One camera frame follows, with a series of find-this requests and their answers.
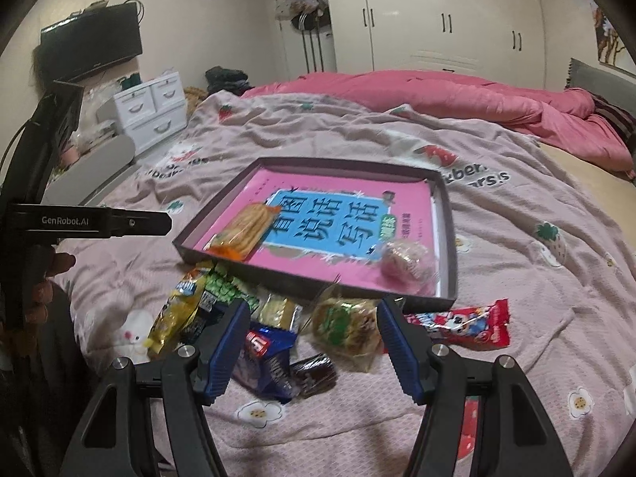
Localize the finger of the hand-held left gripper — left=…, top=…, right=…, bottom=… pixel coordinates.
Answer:
left=0, top=79, right=85, bottom=204
left=110, top=210, right=174, bottom=237

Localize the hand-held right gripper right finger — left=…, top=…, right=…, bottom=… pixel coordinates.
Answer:
left=376, top=296, right=577, bottom=477

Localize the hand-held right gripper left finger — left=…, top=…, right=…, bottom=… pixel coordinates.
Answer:
left=58, top=299, right=252, bottom=477

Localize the blue cookie packet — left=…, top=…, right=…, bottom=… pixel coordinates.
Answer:
left=231, top=323, right=299, bottom=401

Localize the black green-topped snack packet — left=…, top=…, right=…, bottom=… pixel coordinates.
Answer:
left=181, top=263, right=262, bottom=343

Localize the green-label pastry packet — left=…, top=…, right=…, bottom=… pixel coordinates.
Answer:
left=303, top=283, right=386, bottom=373

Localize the yellow snack packet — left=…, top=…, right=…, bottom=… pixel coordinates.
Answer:
left=147, top=258, right=214, bottom=359

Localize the yellow candy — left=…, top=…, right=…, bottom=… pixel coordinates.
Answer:
left=256, top=292, right=304, bottom=333

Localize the red candy packet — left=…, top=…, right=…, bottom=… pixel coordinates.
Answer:
left=405, top=299, right=512, bottom=351

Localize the dark brown cake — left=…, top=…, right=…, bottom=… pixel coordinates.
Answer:
left=288, top=353, right=339, bottom=398

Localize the clear candy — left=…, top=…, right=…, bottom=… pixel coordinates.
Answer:
left=370, top=238, right=438, bottom=291

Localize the orange cracker packet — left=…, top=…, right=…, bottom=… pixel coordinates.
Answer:
left=206, top=202, right=281, bottom=262

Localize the pink tray box lid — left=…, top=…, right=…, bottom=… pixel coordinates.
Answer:
left=172, top=157, right=459, bottom=315

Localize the person's left hand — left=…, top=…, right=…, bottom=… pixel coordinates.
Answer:
left=25, top=252, right=76, bottom=329

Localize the white plastic bag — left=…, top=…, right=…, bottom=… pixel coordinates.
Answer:
left=82, top=82, right=120, bottom=150

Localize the grey padded board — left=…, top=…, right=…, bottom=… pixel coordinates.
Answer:
left=42, top=134, right=137, bottom=207

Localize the white drawer unit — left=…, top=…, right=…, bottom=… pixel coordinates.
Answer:
left=113, top=72, right=188, bottom=155

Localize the black television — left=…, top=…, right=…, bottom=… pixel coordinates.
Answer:
left=40, top=2, right=144, bottom=83

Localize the brown plush item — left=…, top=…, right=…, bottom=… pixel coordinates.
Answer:
left=184, top=87, right=207, bottom=115

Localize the pink printed blanket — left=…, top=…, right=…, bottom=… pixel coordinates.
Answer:
left=50, top=90, right=636, bottom=477

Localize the dark clothes pile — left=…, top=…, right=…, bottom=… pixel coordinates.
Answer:
left=205, top=66, right=249, bottom=95

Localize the pink book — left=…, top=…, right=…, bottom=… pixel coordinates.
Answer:
left=194, top=168, right=440, bottom=299

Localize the beige bed sheet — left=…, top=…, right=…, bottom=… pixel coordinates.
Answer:
left=539, top=142, right=636, bottom=269

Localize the beige hanging bag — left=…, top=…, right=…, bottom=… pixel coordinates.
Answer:
left=275, top=0, right=330, bottom=31

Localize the pink quilt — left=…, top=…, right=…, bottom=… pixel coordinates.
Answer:
left=241, top=70, right=636, bottom=172

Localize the dark striped pillow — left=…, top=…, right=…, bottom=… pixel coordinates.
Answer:
left=591, top=97, right=636, bottom=145

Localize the grey quilted headboard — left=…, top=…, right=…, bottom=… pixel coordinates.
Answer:
left=564, top=58, right=636, bottom=105

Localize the white wardrobe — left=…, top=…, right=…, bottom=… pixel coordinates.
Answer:
left=320, top=0, right=547, bottom=90

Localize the wall poster with tree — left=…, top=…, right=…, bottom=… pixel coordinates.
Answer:
left=589, top=0, right=636, bottom=73

